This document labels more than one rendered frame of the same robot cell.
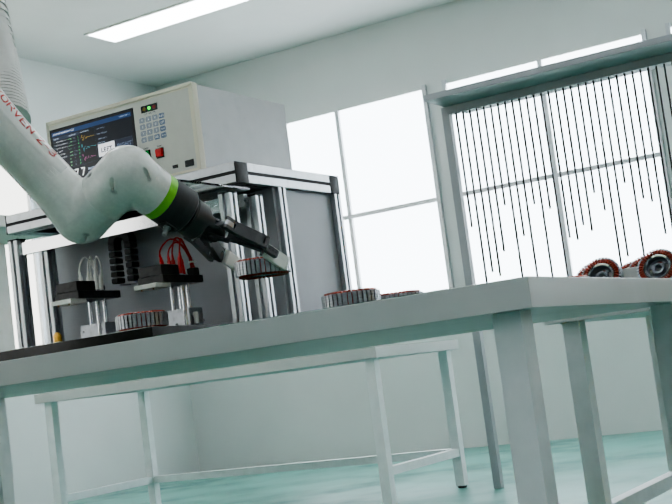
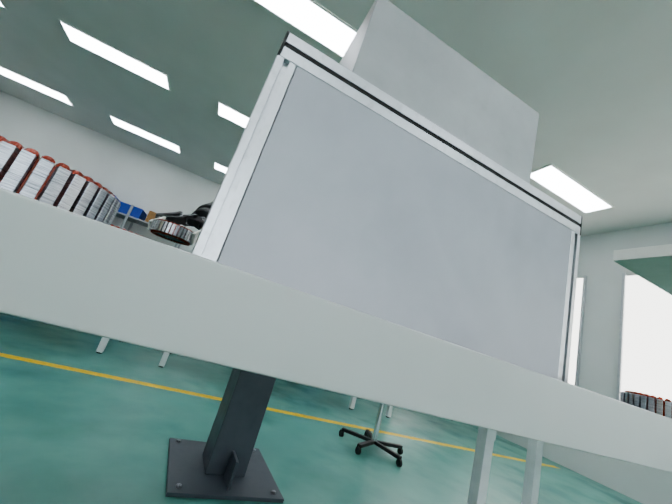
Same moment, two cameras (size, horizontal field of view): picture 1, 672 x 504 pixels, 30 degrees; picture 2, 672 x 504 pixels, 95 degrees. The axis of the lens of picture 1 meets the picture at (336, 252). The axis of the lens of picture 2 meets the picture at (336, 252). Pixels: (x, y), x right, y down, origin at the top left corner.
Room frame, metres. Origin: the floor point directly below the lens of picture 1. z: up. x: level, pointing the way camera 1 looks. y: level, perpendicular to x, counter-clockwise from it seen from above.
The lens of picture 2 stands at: (3.38, -0.19, 0.73)
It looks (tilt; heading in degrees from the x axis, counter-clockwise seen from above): 15 degrees up; 131
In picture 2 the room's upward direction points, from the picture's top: 17 degrees clockwise
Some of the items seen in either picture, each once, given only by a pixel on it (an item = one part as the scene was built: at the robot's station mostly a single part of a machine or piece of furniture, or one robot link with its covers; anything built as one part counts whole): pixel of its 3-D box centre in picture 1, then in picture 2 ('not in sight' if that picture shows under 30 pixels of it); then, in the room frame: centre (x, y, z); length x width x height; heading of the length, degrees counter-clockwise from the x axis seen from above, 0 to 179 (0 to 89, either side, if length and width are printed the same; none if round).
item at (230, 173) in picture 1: (173, 205); (392, 191); (3.01, 0.38, 1.09); 0.68 x 0.44 x 0.05; 60
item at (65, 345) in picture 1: (105, 347); not in sight; (2.74, 0.53, 0.76); 0.64 x 0.47 x 0.02; 60
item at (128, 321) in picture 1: (142, 321); not in sight; (2.67, 0.43, 0.80); 0.11 x 0.11 x 0.04
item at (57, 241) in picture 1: (117, 228); not in sight; (2.82, 0.48, 1.03); 0.62 x 0.01 x 0.03; 60
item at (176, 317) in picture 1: (183, 321); not in sight; (2.80, 0.36, 0.80); 0.08 x 0.05 x 0.06; 60
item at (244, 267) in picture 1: (262, 267); (173, 232); (2.50, 0.15, 0.87); 0.11 x 0.11 x 0.04
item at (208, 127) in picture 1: (172, 153); (400, 145); (3.00, 0.36, 1.22); 0.44 x 0.39 x 0.20; 60
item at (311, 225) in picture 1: (313, 259); (236, 191); (2.92, 0.05, 0.91); 0.28 x 0.03 x 0.32; 150
